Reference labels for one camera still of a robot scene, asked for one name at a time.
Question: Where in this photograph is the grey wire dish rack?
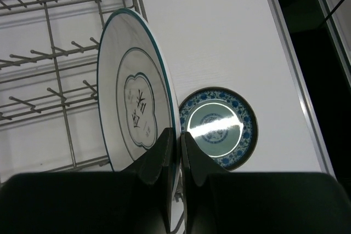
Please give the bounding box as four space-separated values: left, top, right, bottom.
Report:
0 0 184 234

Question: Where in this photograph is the white plate teal line pattern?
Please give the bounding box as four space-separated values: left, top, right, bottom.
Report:
96 8 182 232

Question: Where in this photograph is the blue floral teal plate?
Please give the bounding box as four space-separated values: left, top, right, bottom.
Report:
179 87 258 171

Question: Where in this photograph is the black cable with white plug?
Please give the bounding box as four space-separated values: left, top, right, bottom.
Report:
325 0 351 24

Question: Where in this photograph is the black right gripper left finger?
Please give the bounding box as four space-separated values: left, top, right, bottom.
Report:
1 128 174 233

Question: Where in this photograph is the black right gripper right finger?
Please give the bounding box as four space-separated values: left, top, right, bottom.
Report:
180 132 350 233

